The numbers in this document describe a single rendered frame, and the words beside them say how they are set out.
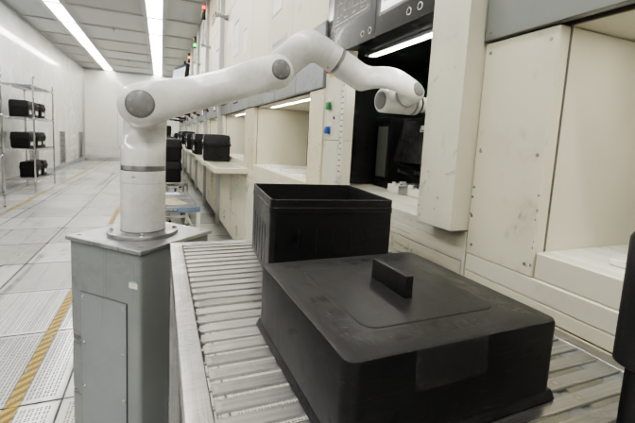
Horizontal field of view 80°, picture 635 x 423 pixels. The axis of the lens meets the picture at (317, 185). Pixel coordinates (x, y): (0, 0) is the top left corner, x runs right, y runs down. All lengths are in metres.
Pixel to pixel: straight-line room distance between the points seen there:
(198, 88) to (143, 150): 0.23
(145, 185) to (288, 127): 1.98
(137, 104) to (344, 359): 0.87
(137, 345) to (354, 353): 0.84
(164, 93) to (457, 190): 0.78
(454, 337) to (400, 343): 0.06
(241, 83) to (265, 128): 1.80
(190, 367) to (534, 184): 0.65
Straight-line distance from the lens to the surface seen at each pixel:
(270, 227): 0.79
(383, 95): 1.36
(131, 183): 1.16
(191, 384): 0.53
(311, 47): 1.25
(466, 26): 0.93
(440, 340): 0.44
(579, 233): 0.92
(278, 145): 2.99
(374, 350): 0.40
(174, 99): 1.13
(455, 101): 0.90
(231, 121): 4.43
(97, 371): 1.31
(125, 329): 1.17
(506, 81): 0.88
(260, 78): 1.15
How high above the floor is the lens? 1.05
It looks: 7 degrees down
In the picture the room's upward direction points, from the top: 3 degrees clockwise
